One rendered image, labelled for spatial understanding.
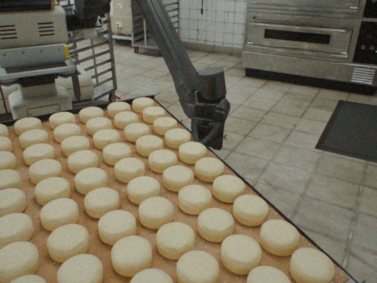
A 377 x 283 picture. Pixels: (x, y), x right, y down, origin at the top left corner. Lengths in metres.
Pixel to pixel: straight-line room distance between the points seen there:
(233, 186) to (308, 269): 0.17
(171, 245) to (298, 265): 0.15
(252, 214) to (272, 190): 1.81
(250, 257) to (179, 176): 0.18
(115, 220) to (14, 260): 0.13
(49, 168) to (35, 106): 0.87
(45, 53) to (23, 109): 0.23
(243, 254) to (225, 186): 0.13
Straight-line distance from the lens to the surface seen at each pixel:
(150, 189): 0.54
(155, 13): 0.92
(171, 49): 0.89
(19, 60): 1.39
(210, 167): 0.59
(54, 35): 1.41
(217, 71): 0.79
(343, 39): 4.05
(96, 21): 1.46
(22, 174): 0.65
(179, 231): 0.47
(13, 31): 1.39
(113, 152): 0.63
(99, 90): 3.58
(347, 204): 2.34
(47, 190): 0.56
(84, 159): 0.62
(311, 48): 4.12
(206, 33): 5.68
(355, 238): 2.12
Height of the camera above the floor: 1.32
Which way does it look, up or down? 28 degrees down
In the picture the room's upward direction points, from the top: straight up
